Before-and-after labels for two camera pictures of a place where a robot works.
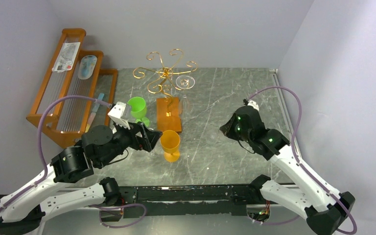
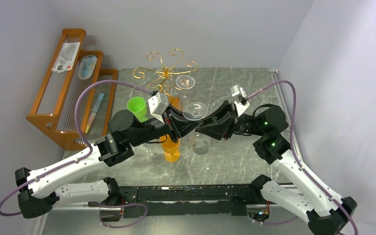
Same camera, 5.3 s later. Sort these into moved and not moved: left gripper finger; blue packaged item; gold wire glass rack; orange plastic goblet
Moved: left gripper finger
Not moved: blue packaged item; gold wire glass rack; orange plastic goblet
